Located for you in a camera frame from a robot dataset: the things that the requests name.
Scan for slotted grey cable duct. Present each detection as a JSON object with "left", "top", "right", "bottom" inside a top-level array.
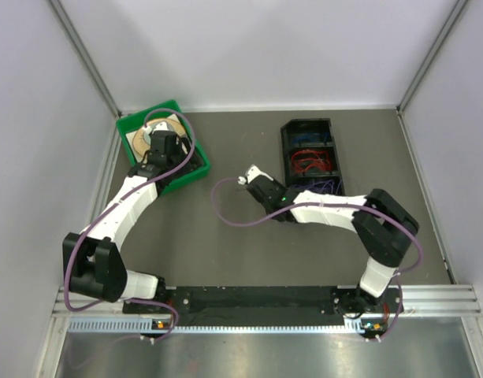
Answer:
[{"left": 68, "top": 317, "right": 365, "bottom": 335}]

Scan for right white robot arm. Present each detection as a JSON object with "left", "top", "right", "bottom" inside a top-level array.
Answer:
[{"left": 237, "top": 172, "right": 419, "bottom": 312}]

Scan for green plastic bin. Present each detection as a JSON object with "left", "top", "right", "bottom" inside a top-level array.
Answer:
[{"left": 116, "top": 99, "right": 210, "bottom": 195}]

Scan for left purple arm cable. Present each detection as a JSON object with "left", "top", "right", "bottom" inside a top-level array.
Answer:
[{"left": 62, "top": 107, "right": 195, "bottom": 343}]

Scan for red thin wires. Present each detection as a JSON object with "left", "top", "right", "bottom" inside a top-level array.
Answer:
[{"left": 290, "top": 148, "right": 331, "bottom": 174}]

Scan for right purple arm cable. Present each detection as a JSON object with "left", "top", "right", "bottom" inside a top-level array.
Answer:
[{"left": 210, "top": 177, "right": 425, "bottom": 343}]

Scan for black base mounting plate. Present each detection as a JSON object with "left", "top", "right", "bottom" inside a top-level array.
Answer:
[{"left": 122, "top": 285, "right": 403, "bottom": 318}]

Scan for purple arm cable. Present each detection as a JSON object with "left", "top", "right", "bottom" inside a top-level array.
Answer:
[
  {"left": 210, "top": 177, "right": 425, "bottom": 343},
  {"left": 62, "top": 107, "right": 195, "bottom": 343}
]

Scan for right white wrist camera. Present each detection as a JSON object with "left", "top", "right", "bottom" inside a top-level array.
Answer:
[{"left": 237, "top": 165, "right": 273, "bottom": 185}]

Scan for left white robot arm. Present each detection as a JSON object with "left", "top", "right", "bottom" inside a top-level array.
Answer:
[{"left": 62, "top": 130, "right": 195, "bottom": 313}]

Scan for purple thin wires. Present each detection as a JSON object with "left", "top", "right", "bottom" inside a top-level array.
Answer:
[{"left": 288, "top": 179, "right": 347, "bottom": 198}]

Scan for white square board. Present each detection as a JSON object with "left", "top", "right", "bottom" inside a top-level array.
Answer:
[{"left": 125, "top": 113, "right": 187, "bottom": 166}]

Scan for blue thin wire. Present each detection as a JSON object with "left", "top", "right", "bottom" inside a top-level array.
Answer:
[{"left": 292, "top": 132, "right": 331, "bottom": 143}]

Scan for wooden round plate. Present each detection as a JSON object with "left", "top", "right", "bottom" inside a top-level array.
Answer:
[{"left": 132, "top": 117, "right": 187, "bottom": 158}]

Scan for black three-compartment tray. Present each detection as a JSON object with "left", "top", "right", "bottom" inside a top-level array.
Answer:
[{"left": 280, "top": 118, "right": 344, "bottom": 195}]

